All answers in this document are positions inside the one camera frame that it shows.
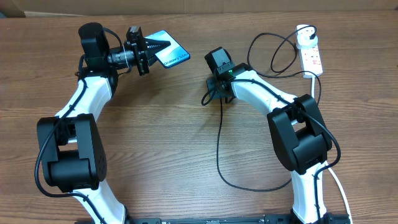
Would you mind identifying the white power strip cord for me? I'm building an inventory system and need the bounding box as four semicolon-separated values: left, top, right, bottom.
310;76;354;224

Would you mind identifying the black smartphone lit screen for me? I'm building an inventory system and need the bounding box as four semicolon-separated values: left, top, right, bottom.
145;30;190;68

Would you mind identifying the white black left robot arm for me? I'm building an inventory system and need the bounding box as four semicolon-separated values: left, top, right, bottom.
34;22;177;223

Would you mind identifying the black usb charging cable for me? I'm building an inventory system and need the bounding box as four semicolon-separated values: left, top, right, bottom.
216;25;323;192

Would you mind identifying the brown cardboard backdrop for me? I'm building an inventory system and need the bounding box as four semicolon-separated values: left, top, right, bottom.
1;0;397;17

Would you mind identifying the white power strip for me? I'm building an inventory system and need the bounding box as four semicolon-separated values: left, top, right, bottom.
295;24;323;79

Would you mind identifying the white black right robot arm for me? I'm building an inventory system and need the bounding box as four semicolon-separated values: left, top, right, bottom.
205;47;332;223

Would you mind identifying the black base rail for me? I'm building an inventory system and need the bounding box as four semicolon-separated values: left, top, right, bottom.
124;213;352;224

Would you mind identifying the white usb wall charger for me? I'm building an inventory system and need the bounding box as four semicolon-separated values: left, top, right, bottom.
297;27;318;50

